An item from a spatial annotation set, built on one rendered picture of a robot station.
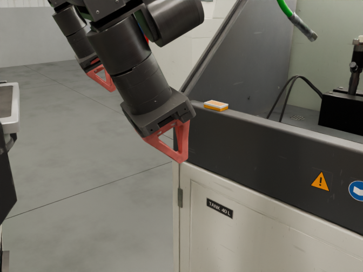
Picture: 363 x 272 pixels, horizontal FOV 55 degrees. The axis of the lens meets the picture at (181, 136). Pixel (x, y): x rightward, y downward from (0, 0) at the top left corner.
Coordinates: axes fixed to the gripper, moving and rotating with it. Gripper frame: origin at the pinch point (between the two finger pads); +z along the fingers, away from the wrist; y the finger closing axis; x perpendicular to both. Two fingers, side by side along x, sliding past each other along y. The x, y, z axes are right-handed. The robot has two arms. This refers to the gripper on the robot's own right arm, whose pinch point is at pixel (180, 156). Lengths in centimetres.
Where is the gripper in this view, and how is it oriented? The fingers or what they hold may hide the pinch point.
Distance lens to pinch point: 47.7
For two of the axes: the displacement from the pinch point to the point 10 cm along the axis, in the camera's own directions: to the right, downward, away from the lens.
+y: -3.8, -3.5, 8.6
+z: 4.0, 7.7, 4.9
